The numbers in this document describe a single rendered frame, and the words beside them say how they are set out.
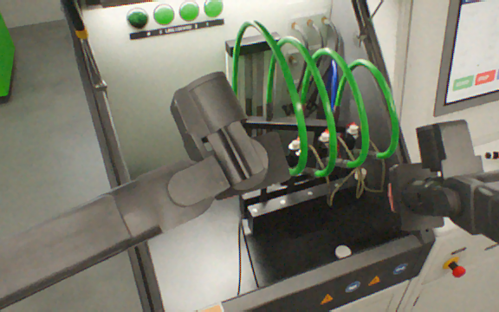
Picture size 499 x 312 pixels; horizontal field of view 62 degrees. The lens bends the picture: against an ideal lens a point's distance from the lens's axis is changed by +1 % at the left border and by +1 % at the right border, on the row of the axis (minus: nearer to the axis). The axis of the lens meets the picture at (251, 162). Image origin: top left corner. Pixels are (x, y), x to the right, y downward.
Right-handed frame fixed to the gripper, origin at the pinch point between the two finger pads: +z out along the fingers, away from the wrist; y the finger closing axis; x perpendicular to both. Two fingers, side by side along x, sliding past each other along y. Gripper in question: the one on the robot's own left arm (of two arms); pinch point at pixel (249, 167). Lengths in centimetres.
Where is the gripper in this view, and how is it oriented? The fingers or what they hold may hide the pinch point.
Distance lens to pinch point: 61.6
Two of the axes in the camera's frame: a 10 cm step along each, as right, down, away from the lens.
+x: 2.9, 9.6, -0.5
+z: 0.4, 0.4, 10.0
